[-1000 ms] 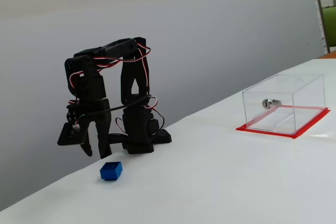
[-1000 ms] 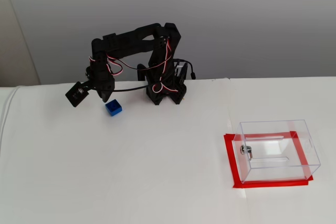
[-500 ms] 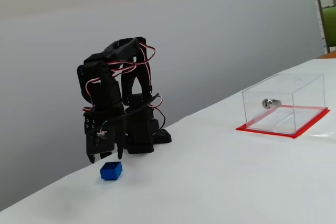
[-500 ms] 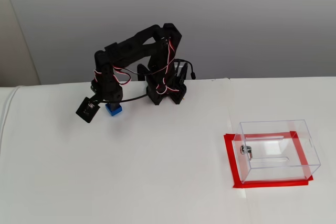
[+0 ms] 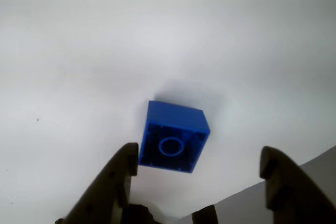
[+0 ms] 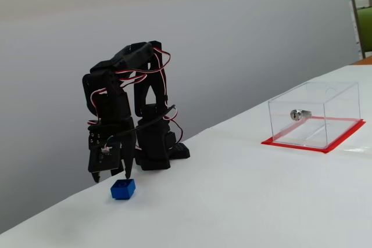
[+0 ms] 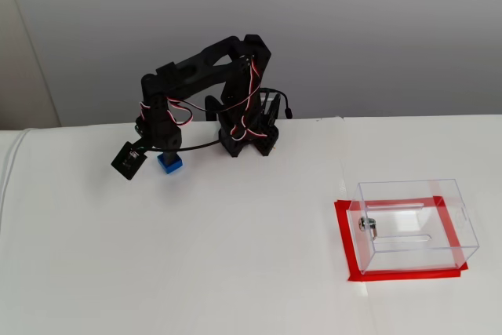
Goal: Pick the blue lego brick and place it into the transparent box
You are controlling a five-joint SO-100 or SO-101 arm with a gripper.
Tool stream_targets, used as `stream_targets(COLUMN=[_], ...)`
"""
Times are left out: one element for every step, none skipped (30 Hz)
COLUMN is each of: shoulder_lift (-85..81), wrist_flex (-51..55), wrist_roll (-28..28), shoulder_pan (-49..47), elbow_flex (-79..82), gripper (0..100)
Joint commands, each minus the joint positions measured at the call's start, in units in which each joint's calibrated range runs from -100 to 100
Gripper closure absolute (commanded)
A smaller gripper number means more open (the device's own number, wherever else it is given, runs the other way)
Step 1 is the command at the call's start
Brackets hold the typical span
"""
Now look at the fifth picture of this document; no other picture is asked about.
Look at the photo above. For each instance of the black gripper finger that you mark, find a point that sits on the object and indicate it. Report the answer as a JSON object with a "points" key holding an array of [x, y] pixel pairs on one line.
{"points": [[294, 195], [110, 187]]}

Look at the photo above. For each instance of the blue lego brick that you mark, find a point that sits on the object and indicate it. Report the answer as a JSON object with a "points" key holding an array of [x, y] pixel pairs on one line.
{"points": [[173, 129]]}

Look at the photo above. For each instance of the white table cover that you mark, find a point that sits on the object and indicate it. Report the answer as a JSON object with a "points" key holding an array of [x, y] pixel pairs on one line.
{"points": [[78, 51]]}

